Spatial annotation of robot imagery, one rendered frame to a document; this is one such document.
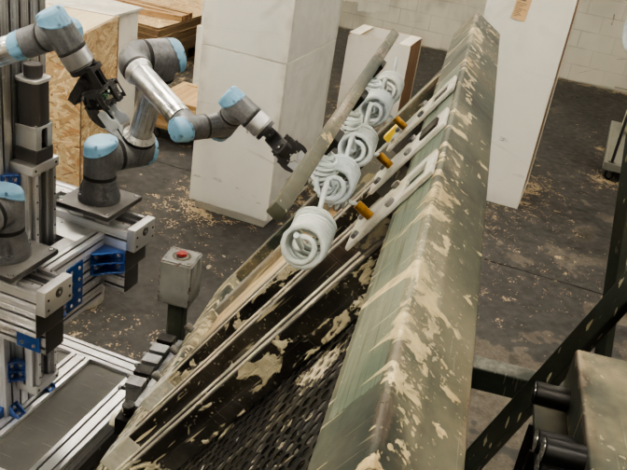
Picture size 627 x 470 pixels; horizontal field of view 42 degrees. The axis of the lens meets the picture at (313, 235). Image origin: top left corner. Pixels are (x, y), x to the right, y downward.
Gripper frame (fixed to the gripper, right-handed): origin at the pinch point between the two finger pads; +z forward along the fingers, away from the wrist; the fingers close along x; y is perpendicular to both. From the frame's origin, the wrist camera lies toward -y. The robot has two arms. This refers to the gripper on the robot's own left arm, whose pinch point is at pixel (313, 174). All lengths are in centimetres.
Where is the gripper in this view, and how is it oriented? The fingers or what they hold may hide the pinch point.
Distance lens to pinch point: 242.4
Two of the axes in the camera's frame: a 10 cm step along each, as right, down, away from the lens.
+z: 7.3, 6.7, 1.4
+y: -0.2, -1.8, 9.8
